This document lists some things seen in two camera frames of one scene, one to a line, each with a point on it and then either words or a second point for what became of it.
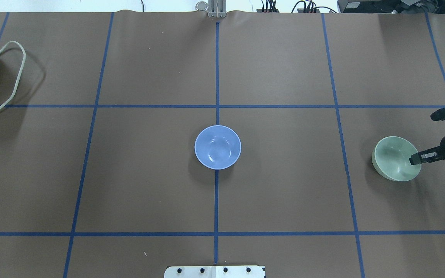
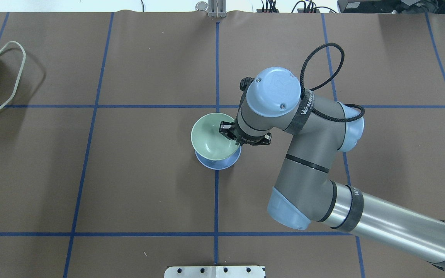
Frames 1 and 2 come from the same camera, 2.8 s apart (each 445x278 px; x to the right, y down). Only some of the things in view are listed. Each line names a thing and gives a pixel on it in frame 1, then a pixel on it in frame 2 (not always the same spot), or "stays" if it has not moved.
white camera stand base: (215, 272) stays
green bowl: (390, 158) -> (208, 142)
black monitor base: (389, 6) stays
